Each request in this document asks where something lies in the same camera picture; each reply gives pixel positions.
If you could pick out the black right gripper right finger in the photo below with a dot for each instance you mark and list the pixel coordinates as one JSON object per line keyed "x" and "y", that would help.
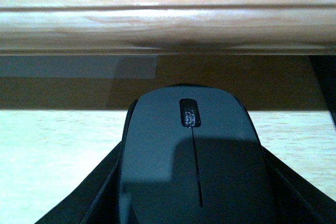
{"x": 296, "y": 199}

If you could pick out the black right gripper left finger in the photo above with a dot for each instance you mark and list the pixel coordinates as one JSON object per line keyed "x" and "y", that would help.
{"x": 94, "y": 200}

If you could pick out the wooden pull-out keyboard tray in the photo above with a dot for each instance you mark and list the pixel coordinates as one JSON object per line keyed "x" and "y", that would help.
{"x": 46, "y": 154}

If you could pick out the black wireless mouse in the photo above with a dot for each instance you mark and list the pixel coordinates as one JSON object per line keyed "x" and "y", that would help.
{"x": 191, "y": 155}

